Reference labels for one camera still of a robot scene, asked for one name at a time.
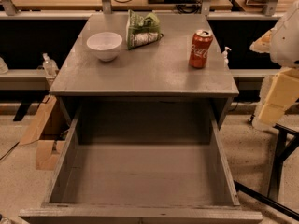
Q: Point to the yellow foam padded gripper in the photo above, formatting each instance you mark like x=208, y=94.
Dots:
x=286, y=44

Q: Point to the grey top drawer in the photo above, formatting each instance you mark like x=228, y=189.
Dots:
x=142, y=163

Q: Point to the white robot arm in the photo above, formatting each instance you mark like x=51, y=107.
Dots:
x=282, y=41

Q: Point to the grey drawer cabinet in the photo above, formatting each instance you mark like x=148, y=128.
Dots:
x=157, y=69

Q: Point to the white pump dispenser bottle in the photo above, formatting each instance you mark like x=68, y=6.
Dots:
x=225, y=55

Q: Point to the red cola can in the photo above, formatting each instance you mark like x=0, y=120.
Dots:
x=201, y=42

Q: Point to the green chip bag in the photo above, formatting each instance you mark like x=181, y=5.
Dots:
x=142, y=30

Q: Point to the white ceramic bowl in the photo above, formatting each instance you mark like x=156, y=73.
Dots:
x=105, y=46

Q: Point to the wooden background desk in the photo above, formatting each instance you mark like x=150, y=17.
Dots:
x=88, y=5

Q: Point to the clear sanitizer bottle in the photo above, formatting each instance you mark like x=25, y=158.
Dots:
x=50, y=66

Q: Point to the brown cardboard box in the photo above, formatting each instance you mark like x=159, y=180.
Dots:
x=47, y=130

